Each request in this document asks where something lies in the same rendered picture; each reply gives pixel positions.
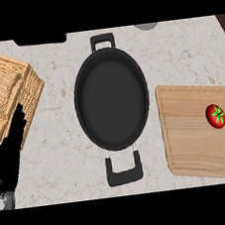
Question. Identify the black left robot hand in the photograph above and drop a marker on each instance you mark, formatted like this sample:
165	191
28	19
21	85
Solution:
9	153

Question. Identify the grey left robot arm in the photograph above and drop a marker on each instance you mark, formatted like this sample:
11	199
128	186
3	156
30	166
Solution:
7	201

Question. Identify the wooden cutting board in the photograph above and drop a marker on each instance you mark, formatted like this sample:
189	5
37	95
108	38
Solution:
194	141

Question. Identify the red tomato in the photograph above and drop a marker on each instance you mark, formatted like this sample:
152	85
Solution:
215	116

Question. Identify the wicker basket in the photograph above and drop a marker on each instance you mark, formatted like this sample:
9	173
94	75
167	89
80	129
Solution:
5	94

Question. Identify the black appliance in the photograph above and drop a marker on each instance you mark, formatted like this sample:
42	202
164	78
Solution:
40	40

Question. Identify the grey round object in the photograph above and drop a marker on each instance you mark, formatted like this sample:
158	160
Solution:
146	26

